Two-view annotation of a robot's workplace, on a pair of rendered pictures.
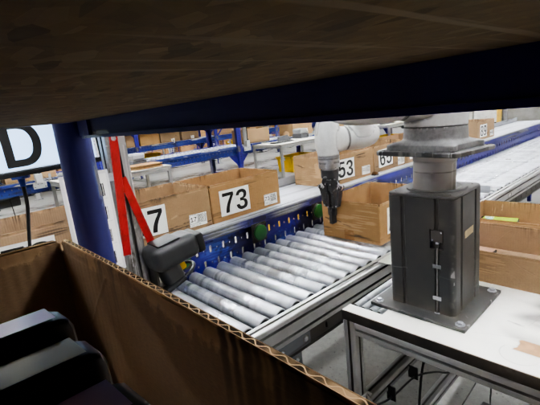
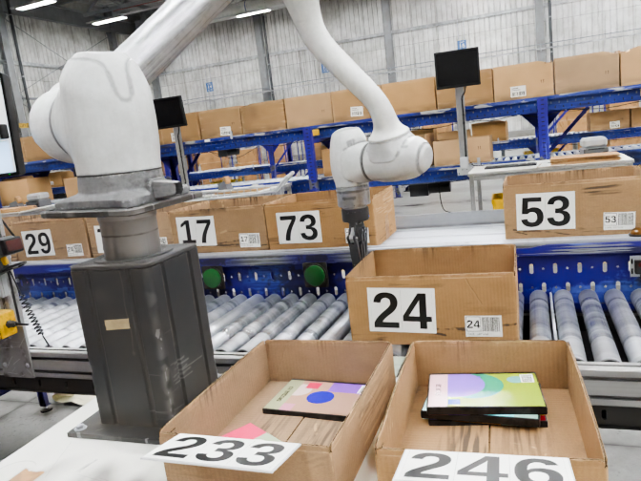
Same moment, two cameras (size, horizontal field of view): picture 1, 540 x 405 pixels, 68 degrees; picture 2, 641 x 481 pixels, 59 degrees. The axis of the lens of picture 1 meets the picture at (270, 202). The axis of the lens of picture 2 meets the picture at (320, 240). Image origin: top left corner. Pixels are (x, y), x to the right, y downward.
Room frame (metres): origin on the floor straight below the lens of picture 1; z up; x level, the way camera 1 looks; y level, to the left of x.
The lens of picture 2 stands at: (0.85, -1.58, 1.26)
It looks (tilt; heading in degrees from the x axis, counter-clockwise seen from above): 10 degrees down; 62
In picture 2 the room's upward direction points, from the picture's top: 7 degrees counter-clockwise
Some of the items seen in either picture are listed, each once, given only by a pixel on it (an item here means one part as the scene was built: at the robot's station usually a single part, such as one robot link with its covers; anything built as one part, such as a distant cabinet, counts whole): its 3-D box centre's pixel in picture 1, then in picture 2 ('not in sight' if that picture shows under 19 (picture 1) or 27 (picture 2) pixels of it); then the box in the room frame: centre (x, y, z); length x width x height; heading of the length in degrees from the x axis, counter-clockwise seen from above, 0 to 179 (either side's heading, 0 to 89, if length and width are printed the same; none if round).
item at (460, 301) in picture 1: (435, 243); (150, 332); (1.03, -0.44, 0.91); 0.26 x 0.26 x 0.33; 42
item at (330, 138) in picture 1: (329, 136); (353, 156); (1.65, -0.28, 1.19); 0.13 x 0.11 x 0.16; 110
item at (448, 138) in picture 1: (439, 136); (131, 185); (1.04, -0.46, 1.21); 0.22 x 0.18 x 0.06; 128
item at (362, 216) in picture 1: (374, 210); (436, 291); (1.74, -0.47, 0.83); 0.39 x 0.29 x 0.17; 132
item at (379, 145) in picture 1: (371, 156); not in sight; (2.61, -0.70, 0.96); 0.39 x 0.29 x 0.17; 131
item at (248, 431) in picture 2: not in sight; (258, 450); (1.12, -0.75, 0.76); 0.16 x 0.07 x 0.02; 100
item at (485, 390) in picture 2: (495, 224); (483, 391); (1.49, -0.88, 0.79); 0.19 x 0.14 x 0.02; 138
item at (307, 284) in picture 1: (273, 275); (242, 324); (1.38, 0.02, 0.72); 0.52 x 0.05 x 0.05; 41
